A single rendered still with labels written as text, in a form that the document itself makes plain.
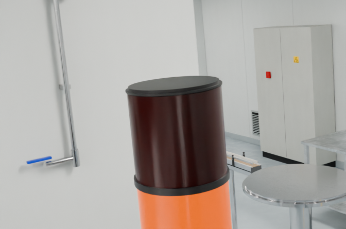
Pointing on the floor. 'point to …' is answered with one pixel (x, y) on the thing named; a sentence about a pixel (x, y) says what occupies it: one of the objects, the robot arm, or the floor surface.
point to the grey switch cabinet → (295, 91)
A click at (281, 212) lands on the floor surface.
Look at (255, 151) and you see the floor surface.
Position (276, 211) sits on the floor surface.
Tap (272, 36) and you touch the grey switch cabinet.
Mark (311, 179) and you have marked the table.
